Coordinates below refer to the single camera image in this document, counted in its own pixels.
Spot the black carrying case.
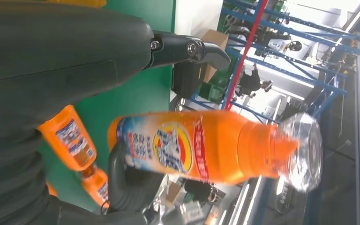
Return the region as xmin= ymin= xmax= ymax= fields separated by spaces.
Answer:
xmin=171 ymin=60 xmax=207 ymax=100

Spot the green plastic crate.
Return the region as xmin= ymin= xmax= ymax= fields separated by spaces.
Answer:
xmin=198 ymin=81 xmax=227 ymax=105
xmin=216 ymin=54 xmax=238 ymax=86

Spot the person with headset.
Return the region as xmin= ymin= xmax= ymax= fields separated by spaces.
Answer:
xmin=235 ymin=63 xmax=274 ymax=97

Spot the cardboard box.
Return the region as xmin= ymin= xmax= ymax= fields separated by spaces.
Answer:
xmin=201 ymin=29 xmax=229 ymax=84

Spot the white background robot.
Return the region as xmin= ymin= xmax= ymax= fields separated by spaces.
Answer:
xmin=267 ymin=35 xmax=303 ymax=53

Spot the blue metal shelving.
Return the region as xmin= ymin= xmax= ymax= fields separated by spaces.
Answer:
xmin=190 ymin=0 xmax=360 ymax=125

